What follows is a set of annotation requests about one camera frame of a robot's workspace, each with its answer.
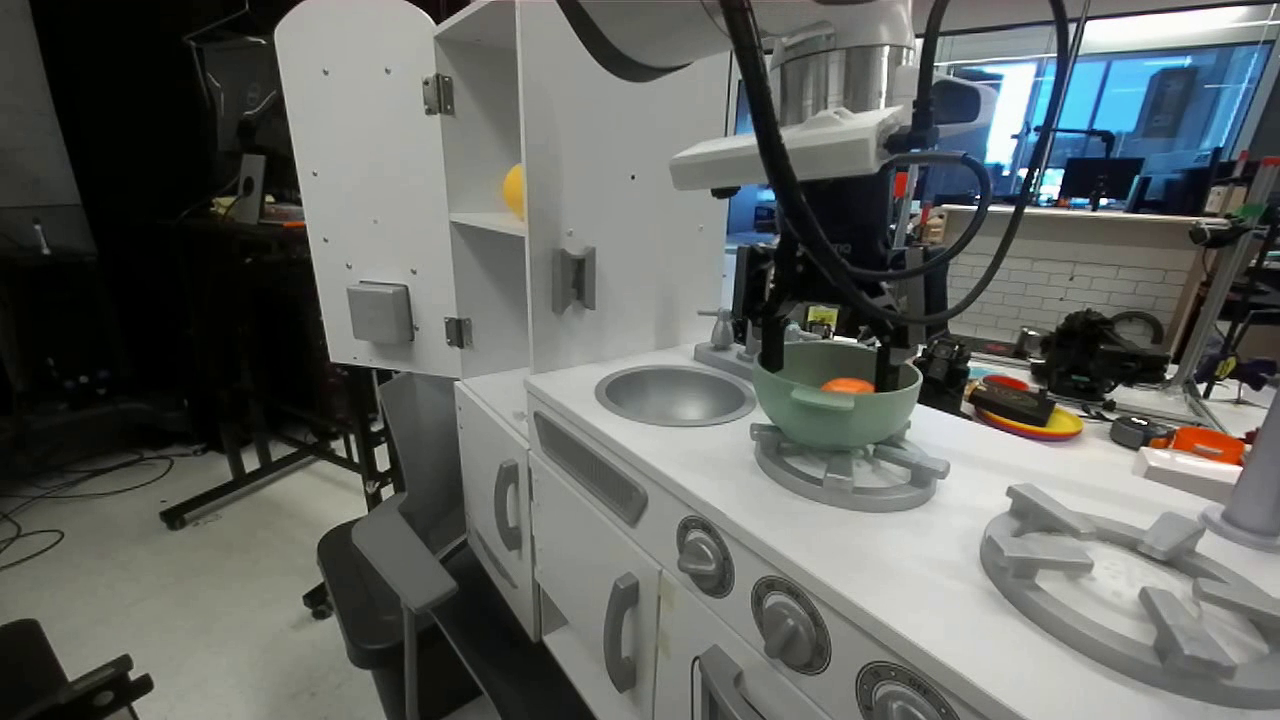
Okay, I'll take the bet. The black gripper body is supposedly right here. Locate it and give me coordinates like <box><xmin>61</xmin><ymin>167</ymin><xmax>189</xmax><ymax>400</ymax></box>
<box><xmin>731</xmin><ymin>184</ymin><xmax>935</xmax><ymax>343</ymax></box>

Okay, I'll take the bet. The green toy bowl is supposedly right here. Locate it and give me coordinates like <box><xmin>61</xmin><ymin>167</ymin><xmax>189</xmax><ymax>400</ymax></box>
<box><xmin>747</xmin><ymin>331</ymin><xmax>930</xmax><ymax>457</ymax></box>

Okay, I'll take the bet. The yellow toy lemon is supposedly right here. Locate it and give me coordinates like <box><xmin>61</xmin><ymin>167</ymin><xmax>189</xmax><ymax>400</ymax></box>
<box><xmin>498</xmin><ymin>161</ymin><xmax>534</xmax><ymax>225</ymax></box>

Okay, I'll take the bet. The white tall cupboard door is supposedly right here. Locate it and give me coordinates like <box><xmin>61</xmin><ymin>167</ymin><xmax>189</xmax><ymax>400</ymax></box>
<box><xmin>274</xmin><ymin>0</ymin><xmax>467</xmax><ymax>379</ymax></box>

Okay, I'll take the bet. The grey sink basin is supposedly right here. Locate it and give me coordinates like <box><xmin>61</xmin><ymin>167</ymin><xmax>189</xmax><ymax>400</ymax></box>
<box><xmin>592</xmin><ymin>360</ymin><xmax>760</xmax><ymax>430</ymax></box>

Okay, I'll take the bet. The yellow plate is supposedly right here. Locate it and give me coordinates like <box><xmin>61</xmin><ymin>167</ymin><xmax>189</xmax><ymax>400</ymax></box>
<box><xmin>970</xmin><ymin>396</ymin><xmax>1088</xmax><ymax>445</ymax></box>

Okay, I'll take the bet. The black gadget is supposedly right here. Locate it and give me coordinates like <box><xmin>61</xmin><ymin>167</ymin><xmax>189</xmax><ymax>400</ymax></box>
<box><xmin>919</xmin><ymin>336</ymin><xmax>976</xmax><ymax>415</ymax></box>

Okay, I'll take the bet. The grey toy faucet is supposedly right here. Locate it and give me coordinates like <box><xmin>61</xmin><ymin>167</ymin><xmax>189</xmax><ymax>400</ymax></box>
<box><xmin>692</xmin><ymin>300</ymin><xmax>776</xmax><ymax>391</ymax></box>

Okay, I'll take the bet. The red black toy item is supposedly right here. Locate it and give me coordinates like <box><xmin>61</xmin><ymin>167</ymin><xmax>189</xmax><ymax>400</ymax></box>
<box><xmin>976</xmin><ymin>373</ymin><xmax>1064</xmax><ymax>430</ymax></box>

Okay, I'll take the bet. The grey burner grate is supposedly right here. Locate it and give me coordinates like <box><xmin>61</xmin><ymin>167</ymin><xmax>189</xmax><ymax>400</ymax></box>
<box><xmin>976</xmin><ymin>479</ymin><xmax>1280</xmax><ymax>714</ymax></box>
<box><xmin>747</xmin><ymin>421</ymin><xmax>958</xmax><ymax>517</ymax></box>

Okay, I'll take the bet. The black bag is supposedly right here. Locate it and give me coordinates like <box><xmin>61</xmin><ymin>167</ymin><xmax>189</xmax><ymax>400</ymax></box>
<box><xmin>1033</xmin><ymin>308</ymin><xmax>1175</xmax><ymax>403</ymax></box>

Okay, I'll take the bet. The white toy kitchen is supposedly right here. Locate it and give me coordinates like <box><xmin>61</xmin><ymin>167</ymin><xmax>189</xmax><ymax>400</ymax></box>
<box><xmin>433</xmin><ymin>0</ymin><xmax>1280</xmax><ymax>720</ymax></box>

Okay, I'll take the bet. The white tiled panel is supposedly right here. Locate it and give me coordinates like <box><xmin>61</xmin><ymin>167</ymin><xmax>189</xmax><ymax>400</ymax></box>
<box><xmin>934</xmin><ymin>201</ymin><xmax>1236</xmax><ymax>356</ymax></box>

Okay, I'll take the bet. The grey stove knob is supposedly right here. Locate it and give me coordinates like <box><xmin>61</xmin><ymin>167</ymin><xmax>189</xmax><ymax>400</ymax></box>
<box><xmin>747</xmin><ymin>570</ymin><xmax>841</xmax><ymax>679</ymax></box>
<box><xmin>852</xmin><ymin>656</ymin><xmax>970</xmax><ymax>720</ymax></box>
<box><xmin>672</xmin><ymin>512</ymin><xmax>739</xmax><ymax>603</ymax></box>

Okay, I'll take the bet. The small black device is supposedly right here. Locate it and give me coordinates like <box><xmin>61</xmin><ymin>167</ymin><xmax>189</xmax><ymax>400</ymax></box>
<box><xmin>1108</xmin><ymin>412</ymin><xmax>1160</xmax><ymax>457</ymax></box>

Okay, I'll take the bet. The white wide cabinet door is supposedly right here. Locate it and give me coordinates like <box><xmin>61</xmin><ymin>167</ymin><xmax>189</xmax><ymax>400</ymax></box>
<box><xmin>529</xmin><ymin>457</ymin><xmax>667</xmax><ymax>720</ymax></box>

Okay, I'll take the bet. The white flat box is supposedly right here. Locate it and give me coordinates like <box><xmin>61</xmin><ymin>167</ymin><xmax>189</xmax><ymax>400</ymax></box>
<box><xmin>1137</xmin><ymin>445</ymin><xmax>1248</xmax><ymax>505</ymax></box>

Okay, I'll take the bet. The orange tool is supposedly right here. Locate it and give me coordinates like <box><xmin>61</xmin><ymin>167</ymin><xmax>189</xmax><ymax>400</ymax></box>
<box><xmin>1160</xmin><ymin>421</ymin><xmax>1254</xmax><ymax>469</ymax></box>

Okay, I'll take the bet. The white narrow cabinet door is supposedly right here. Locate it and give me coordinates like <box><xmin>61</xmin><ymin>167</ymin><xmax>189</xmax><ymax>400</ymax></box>
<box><xmin>454</xmin><ymin>384</ymin><xmax>540</xmax><ymax>645</ymax></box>

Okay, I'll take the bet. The grey plastic chair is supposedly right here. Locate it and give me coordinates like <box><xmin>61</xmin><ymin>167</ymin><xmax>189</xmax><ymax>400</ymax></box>
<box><xmin>378</xmin><ymin>373</ymin><xmax>473</xmax><ymax>550</ymax></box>

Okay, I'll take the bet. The grey flat board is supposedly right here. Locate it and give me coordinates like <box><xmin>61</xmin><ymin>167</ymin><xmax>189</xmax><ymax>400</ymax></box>
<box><xmin>349</xmin><ymin>495</ymin><xmax>465</xmax><ymax>618</ymax></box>

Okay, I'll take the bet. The dark grey seat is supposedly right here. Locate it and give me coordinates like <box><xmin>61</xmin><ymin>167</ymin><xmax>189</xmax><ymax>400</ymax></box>
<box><xmin>312</xmin><ymin>517</ymin><xmax>554</xmax><ymax>720</ymax></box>

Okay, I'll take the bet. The black stand base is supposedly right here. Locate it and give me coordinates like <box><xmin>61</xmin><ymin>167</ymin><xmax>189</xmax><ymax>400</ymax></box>
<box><xmin>158</xmin><ymin>375</ymin><xmax>399</xmax><ymax>530</ymax></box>

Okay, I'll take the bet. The black floor object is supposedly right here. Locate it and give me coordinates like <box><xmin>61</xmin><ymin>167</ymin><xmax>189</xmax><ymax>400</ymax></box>
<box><xmin>0</xmin><ymin>615</ymin><xmax>158</xmax><ymax>720</ymax></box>

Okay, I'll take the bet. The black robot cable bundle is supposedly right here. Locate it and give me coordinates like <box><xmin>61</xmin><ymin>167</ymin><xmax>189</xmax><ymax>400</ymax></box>
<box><xmin>554</xmin><ymin>0</ymin><xmax>1076</xmax><ymax>336</ymax></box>

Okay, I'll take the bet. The small grey side bracket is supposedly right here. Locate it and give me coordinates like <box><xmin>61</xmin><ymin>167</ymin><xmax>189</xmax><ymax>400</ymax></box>
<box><xmin>550</xmin><ymin>245</ymin><xmax>599</xmax><ymax>318</ymax></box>

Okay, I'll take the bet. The black camera stand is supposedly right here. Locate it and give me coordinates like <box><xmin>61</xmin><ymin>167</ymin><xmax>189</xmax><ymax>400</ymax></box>
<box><xmin>1175</xmin><ymin>156</ymin><xmax>1280</xmax><ymax>403</ymax></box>

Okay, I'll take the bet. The pale vertical post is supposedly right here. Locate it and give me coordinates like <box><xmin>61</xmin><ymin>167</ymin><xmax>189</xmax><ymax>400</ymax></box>
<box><xmin>1201</xmin><ymin>384</ymin><xmax>1280</xmax><ymax>550</ymax></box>

